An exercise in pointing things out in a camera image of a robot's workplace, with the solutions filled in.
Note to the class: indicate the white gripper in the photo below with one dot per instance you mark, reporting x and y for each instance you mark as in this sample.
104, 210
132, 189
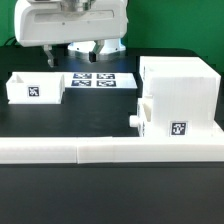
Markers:
52, 22

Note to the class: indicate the white drawer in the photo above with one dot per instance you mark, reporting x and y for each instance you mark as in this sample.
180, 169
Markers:
35, 88
142, 120

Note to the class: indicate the white drawer front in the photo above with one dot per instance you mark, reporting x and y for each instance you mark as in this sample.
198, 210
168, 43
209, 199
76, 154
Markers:
142, 120

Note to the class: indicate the white drawer cabinet box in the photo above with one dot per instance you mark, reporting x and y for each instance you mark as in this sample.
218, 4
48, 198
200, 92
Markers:
184, 91

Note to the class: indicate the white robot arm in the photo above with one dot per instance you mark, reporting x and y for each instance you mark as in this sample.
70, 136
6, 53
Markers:
53, 22

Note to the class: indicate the white marker plate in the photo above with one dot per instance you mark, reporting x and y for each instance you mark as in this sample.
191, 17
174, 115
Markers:
100, 80

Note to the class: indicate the white L-shaped fence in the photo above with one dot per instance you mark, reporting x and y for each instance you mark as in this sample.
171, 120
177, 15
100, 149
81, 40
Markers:
94, 150

